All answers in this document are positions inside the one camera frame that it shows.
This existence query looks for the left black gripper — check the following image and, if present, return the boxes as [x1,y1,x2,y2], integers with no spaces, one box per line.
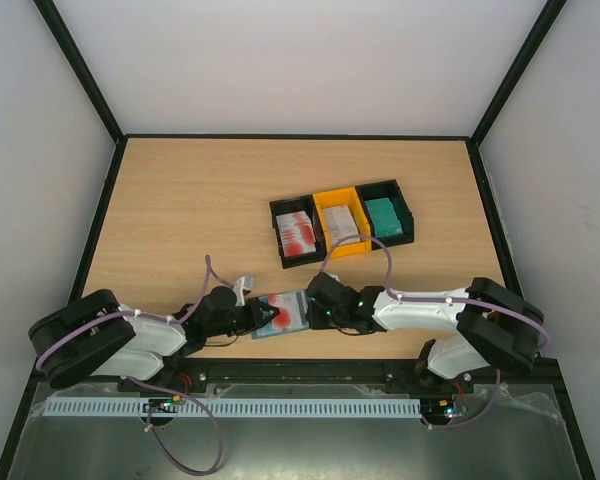
[206,297,279,338]

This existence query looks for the blue card holder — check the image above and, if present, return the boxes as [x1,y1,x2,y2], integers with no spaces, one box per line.
[251,290,310,340]

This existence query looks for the black bin with red cards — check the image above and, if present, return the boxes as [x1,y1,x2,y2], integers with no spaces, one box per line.
[269,195,327,269]

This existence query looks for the yellow bin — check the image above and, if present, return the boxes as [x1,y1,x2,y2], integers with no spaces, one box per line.
[312,187,371,259]

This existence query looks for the teal card stack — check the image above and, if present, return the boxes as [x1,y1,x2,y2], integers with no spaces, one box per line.
[365,198,403,239]

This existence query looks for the black bin with teal cards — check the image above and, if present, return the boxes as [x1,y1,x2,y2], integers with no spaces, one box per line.
[355,179,415,247]

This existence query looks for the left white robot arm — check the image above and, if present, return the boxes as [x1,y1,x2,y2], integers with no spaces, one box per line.
[28,286,280,389]

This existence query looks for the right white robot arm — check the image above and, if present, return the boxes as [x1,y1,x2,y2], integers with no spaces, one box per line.
[306,273,550,392]

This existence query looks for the red patterned card stack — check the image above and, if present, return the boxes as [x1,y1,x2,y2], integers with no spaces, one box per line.
[276,211,316,258]

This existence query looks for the white vip card stack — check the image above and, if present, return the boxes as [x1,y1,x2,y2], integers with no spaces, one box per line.
[322,205,360,246]

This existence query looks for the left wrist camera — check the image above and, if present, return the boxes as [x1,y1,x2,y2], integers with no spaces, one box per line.
[232,275,254,306]

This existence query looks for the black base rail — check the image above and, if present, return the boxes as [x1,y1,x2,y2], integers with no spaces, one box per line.
[147,358,564,397]

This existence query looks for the light blue slotted cable duct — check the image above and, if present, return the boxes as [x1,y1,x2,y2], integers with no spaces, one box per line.
[42,397,421,419]

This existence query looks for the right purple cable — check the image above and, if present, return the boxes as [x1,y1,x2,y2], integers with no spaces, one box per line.
[319,234,554,432]

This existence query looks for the black enclosure frame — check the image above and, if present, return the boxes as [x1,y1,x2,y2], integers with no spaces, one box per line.
[0,1,595,479]

